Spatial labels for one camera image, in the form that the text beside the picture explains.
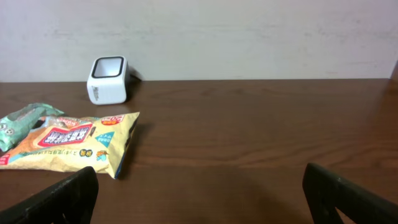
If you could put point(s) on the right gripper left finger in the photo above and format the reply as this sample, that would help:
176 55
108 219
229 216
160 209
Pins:
72 200

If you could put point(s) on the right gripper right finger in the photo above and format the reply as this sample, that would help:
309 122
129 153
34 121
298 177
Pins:
327 193

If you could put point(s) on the yellow wet wipes pack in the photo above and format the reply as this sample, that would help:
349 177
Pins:
66 144

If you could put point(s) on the teal snack packet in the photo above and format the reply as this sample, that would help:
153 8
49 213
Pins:
17 125

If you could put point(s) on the white barcode scanner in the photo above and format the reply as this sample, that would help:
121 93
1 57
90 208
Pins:
108 79

